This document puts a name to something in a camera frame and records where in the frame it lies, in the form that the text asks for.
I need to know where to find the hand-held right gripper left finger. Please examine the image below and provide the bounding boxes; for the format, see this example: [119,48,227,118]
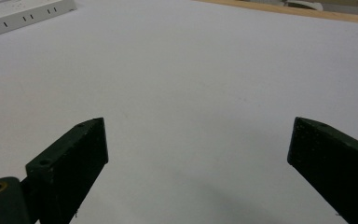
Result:
[24,117,109,224]

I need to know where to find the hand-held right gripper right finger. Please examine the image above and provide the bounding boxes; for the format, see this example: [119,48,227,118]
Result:
[286,117,358,224]

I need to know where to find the white power strip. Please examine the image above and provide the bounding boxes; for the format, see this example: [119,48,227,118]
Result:
[0,0,77,40]

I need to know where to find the white object beyond table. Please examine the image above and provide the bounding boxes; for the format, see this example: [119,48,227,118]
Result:
[283,0,324,12]

